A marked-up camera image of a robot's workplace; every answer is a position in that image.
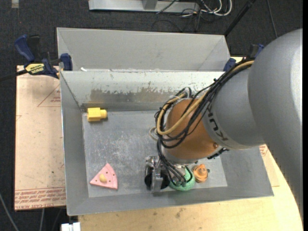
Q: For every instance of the black round object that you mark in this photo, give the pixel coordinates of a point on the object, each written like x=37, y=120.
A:
x=148, y=178

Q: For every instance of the green speckled ball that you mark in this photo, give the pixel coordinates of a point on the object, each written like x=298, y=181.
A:
x=188, y=184

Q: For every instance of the orange toy animal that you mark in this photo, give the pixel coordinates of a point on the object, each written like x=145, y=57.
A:
x=201, y=173

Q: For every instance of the grey metal bin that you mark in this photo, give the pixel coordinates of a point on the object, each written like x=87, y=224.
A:
x=134, y=138

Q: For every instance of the pink toy wedge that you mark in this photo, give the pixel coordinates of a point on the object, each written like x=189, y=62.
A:
x=109, y=180

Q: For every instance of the yellow toy block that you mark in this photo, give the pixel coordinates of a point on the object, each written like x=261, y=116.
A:
x=94, y=114

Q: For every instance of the brown cardboard board, red print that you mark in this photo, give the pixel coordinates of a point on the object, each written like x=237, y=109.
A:
x=38, y=138

